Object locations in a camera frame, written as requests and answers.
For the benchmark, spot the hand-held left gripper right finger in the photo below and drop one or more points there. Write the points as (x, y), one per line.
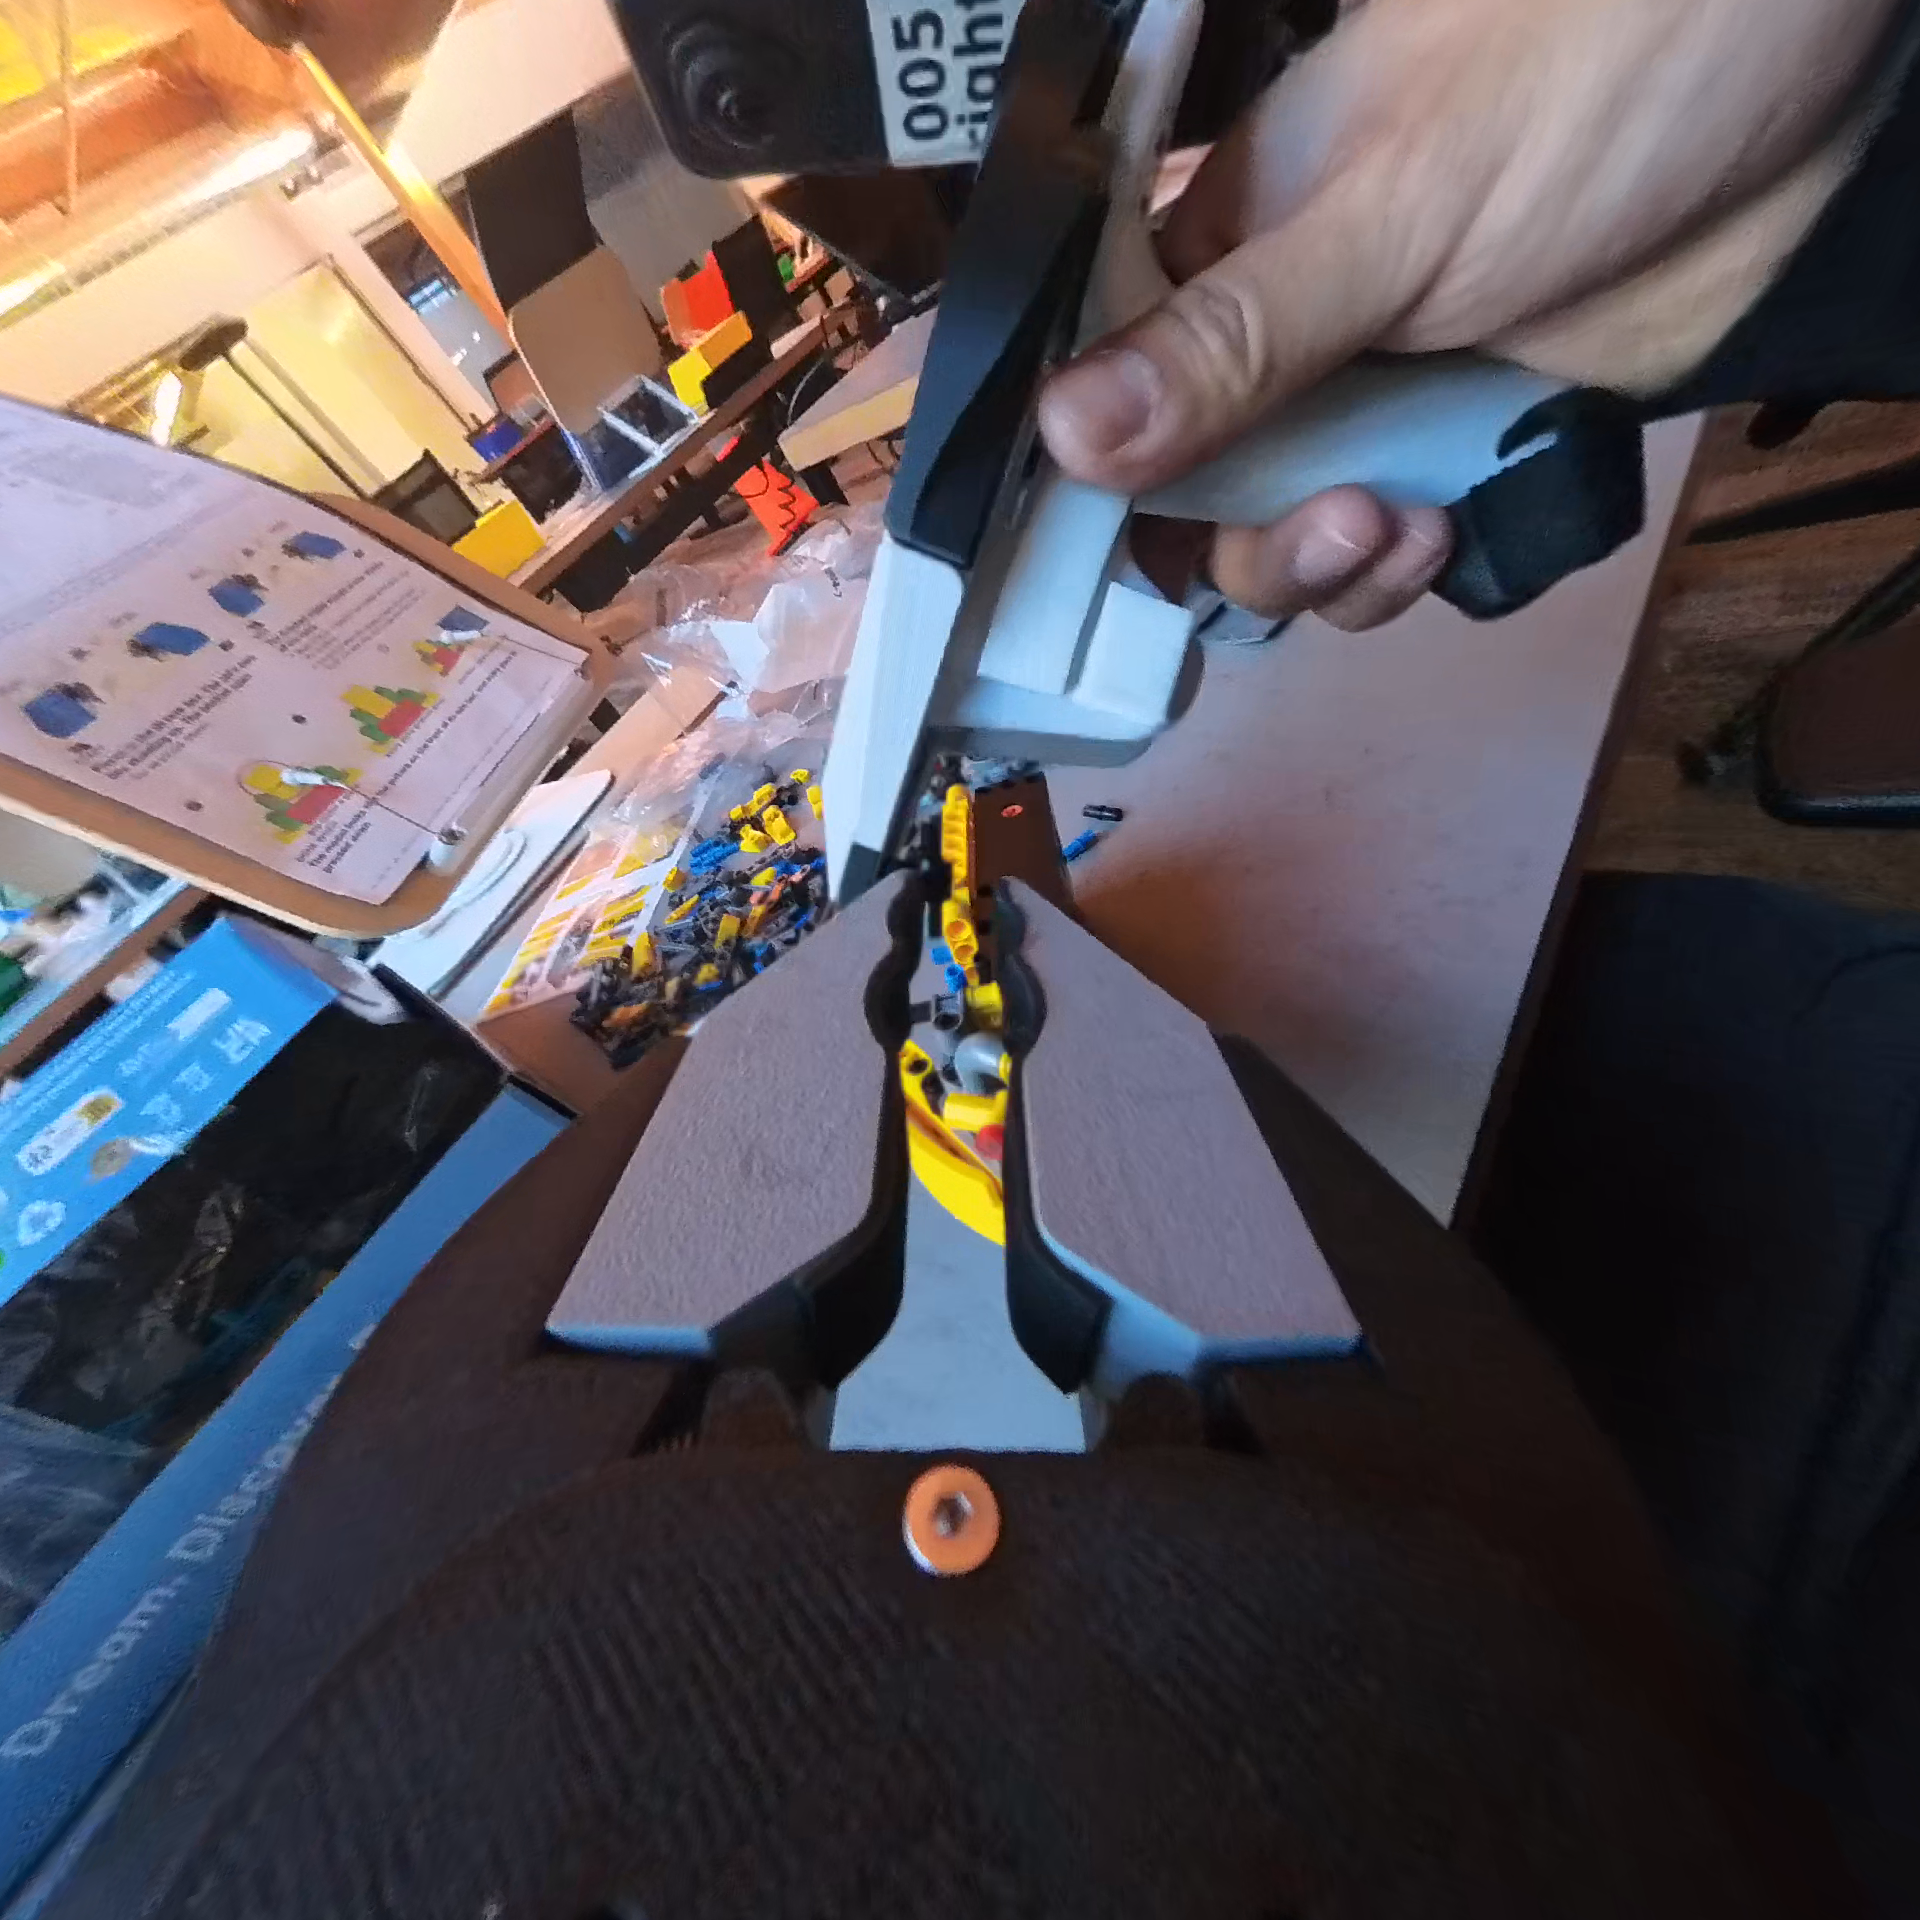
(1171, 1172)

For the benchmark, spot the blue kit box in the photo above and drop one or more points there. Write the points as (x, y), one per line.
(149, 1051)

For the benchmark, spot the yellow grey toy vehicle model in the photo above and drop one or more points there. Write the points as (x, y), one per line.
(960, 1186)

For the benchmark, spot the person's black clothed body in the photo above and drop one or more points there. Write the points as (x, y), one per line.
(1725, 1350)

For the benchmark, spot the black chair base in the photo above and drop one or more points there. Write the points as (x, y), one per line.
(1830, 721)

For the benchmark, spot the background table with pale edge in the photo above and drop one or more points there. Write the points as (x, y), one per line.
(855, 406)

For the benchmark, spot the white flat tray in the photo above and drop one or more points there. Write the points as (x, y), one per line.
(557, 819)

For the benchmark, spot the plastic bag of parts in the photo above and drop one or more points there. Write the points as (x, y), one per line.
(224, 1276)

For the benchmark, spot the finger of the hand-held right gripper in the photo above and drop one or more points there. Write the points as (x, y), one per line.
(885, 706)

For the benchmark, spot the orange plastic object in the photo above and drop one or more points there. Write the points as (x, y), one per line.
(774, 511)

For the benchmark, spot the white printed sign board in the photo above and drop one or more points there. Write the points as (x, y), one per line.
(224, 629)

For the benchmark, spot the clear plastic bag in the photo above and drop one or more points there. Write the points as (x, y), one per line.
(751, 629)

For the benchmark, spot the person's right hand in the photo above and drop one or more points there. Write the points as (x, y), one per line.
(1500, 196)

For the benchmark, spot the pile of small building parts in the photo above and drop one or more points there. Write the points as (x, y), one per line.
(720, 901)

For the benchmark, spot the yellow storage bin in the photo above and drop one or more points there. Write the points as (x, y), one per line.
(705, 361)

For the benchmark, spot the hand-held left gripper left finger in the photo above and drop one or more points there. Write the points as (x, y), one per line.
(734, 1172)

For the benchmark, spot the yellow printed leaflet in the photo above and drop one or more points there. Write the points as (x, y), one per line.
(587, 916)

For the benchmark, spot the person's right forearm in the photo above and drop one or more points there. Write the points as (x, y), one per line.
(1861, 270)

